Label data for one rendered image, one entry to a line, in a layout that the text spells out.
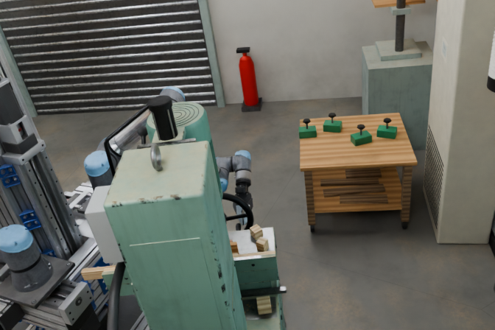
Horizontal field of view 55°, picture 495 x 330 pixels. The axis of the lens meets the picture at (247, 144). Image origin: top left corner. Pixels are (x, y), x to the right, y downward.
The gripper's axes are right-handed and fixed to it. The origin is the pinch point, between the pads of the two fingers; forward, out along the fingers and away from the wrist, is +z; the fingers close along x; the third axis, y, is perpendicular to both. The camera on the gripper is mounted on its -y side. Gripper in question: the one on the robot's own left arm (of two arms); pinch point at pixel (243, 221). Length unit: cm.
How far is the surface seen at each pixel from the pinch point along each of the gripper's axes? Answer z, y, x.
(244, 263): 29.0, -39.4, -4.5
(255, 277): 32.3, -33.0, -7.8
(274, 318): 46, -33, -14
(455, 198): -27, 55, -112
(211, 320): 52, -72, 1
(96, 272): 29, -37, 48
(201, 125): 3, -87, 2
